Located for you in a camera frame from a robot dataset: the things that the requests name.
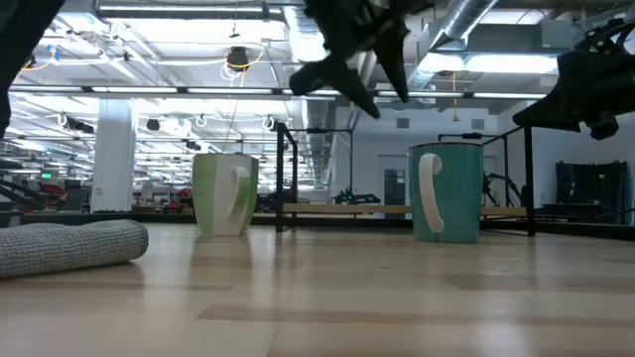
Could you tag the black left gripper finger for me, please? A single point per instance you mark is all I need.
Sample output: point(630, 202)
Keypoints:
point(340, 74)
point(397, 54)

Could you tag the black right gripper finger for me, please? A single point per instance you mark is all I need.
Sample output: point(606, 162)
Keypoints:
point(550, 113)

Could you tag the teal ceramic mug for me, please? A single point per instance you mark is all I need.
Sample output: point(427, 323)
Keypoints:
point(461, 193)

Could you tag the green ceramic mug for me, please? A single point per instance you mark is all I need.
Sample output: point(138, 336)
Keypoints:
point(213, 193)

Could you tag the black background robot arm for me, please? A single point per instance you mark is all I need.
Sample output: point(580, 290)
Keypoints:
point(501, 186)

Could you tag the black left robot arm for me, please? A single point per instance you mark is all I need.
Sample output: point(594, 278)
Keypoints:
point(20, 39)

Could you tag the black background cabinet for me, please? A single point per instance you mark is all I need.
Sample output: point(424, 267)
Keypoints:
point(590, 186)

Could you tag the long ceiling light strip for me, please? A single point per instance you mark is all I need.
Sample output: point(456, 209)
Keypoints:
point(223, 90)

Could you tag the green black background robot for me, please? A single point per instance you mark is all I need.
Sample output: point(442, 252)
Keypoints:
point(354, 198)

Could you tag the white square pillar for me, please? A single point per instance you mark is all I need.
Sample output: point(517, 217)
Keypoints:
point(113, 154)

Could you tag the grey folded cloth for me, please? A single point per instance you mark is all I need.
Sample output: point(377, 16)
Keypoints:
point(64, 245)

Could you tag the silver ventilation duct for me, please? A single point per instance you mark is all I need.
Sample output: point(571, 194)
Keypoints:
point(464, 20)

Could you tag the black frame wooden shelf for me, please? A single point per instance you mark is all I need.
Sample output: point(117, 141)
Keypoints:
point(342, 208)

